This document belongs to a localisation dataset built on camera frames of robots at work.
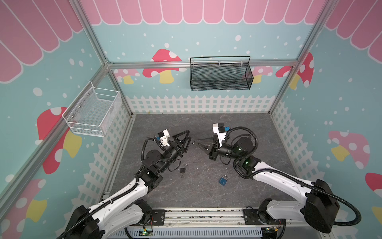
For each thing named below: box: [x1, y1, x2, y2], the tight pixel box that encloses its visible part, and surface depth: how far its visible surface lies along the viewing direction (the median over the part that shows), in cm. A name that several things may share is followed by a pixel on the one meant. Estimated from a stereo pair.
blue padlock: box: [218, 174, 228, 187], surface depth 87 cm
